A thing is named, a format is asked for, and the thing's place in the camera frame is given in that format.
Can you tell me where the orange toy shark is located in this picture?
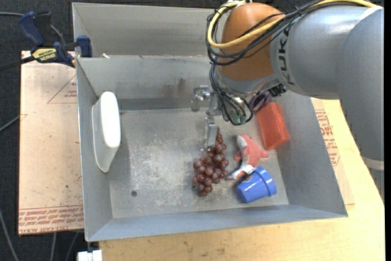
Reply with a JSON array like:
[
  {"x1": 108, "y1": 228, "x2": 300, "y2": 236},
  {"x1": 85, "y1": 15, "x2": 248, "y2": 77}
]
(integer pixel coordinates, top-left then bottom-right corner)
[{"x1": 225, "y1": 134, "x2": 271, "y2": 182}]

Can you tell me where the white plastic dish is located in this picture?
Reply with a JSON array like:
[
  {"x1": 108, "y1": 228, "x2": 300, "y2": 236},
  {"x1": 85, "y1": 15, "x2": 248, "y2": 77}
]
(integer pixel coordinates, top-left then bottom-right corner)
[{"x1": 91, "y1": 90, "x2": 122, "y2": 174}]

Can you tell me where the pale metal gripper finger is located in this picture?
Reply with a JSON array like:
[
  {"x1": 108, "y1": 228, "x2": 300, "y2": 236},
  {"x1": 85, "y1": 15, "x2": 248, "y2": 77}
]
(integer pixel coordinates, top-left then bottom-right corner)
[
  {"x1": 191, "y1": 85, "x2": 213, "y2": 112},
  {"x1": 202, "y1": 116, "x2": 219, "y2": 152}
]

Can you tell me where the orange sponge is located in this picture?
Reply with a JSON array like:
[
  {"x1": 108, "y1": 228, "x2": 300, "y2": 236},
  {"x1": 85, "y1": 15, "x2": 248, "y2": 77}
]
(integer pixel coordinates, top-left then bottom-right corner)
[{"x1": 255, "y1": 101, "x2": 291, "y2": 151}]

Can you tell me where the blue plastic cup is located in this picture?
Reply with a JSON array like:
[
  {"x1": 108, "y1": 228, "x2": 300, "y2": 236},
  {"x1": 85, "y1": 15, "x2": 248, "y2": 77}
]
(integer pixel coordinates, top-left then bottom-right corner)
[{"x1": 235, "y1": 166, "x2": 278, "y2": 205}]

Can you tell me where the brown cardboard board, red print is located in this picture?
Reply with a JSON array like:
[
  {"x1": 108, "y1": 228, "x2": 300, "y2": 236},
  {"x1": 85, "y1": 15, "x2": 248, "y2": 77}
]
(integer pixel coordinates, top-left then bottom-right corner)
[{"x1": 18, "y1": 50, "x2": 357, "y2": 237}]

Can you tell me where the red toy grape bunch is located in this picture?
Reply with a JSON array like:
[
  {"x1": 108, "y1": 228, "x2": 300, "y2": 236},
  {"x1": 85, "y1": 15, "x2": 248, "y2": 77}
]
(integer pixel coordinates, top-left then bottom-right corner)
[{"x1": 191, "y1": 127, "x2": 230, "y2": 197}]

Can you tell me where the grey metal bin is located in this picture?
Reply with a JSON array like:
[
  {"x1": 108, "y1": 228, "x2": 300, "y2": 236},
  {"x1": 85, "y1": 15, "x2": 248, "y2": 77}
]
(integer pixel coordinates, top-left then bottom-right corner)
[{"x1": 71, "y1": 2, "x2": 349, "y2": 243}]

